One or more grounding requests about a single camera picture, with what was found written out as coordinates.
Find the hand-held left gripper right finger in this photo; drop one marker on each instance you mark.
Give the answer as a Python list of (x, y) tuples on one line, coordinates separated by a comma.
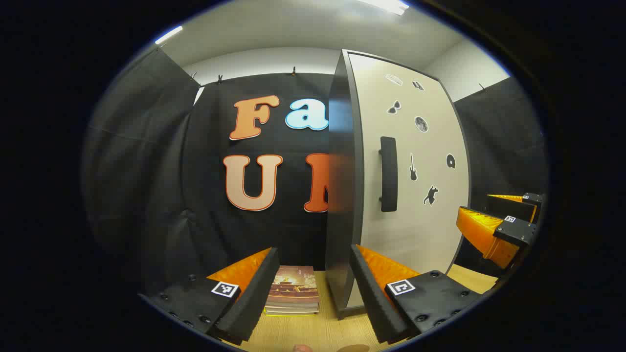
[(371, 298)]

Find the black backdrop cloth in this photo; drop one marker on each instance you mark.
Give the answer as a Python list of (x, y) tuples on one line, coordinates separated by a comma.
[(205, 195)]

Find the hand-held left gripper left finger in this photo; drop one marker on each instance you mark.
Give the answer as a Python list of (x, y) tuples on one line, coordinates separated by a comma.
[(254, 293)]

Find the grey cabinet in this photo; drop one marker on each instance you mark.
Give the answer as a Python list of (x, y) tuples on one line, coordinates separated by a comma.
[(342, 195)]

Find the ceiling light strip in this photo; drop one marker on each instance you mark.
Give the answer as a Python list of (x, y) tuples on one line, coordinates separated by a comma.
[(168, 35)]

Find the round brown coaster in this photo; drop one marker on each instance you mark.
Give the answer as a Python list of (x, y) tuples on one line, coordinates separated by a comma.
[(354, 348)]

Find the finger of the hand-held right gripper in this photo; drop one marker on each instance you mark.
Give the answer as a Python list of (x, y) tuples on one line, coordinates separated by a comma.
[(481, 230), (518, 208)]

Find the ceiling light panel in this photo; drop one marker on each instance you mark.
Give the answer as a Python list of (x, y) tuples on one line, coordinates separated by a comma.
[(386, 5)]

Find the book with brown cover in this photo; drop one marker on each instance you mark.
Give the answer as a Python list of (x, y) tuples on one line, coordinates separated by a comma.
[(293, 288)]

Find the book with white pages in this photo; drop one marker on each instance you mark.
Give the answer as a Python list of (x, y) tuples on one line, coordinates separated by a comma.
[(291, 308)]

